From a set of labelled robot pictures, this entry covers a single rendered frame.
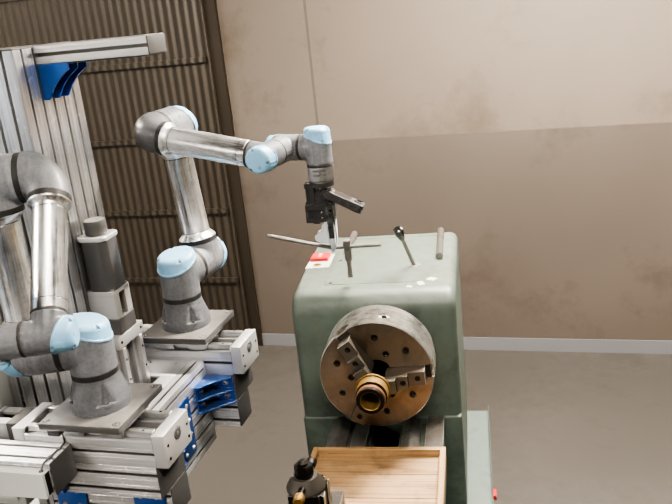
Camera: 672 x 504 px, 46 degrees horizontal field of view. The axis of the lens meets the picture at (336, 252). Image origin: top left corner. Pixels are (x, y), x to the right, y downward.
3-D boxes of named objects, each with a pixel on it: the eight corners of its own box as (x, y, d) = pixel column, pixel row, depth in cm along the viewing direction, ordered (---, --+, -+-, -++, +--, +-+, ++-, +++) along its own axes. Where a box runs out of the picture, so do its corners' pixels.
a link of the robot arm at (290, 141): (255, 139, 219) (290, 138, 214) (273, 131, 228) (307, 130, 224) (259, 167, 221) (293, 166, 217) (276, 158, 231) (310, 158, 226)
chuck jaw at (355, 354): (363, 366, 217) (336, 334, 215) (377, 357, 215) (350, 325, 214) (358, 385, 207) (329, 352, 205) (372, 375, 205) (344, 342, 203)
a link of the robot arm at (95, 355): (114, 374, 188) (104, 322, 184) (58, 382, 188) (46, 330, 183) (122, 353, 200) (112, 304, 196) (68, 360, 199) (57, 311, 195)
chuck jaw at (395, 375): (387, 361, 215) (430, 357, 213) (389, 377, 217) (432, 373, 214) (383, 380, 205) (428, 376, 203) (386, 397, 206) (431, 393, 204)
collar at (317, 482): (291, 475, 165) (289, 463, 164) (328, 475, 164) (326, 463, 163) (282, 498, 158) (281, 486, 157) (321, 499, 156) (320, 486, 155)
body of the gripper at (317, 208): (311, 218, 231) (306, 178, 227) (339, 217, 230) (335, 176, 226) (306, 226, 224) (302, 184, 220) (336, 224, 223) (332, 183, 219)
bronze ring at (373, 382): (355, 368, 208) (350, 385, 200) (390, 368, 207) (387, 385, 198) (358, 399, 211) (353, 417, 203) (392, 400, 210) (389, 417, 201)
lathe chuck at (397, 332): (320, 400, 229) (329, 301, 219) (428, 417, 226) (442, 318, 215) (315, 416, 221) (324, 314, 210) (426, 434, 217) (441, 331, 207)
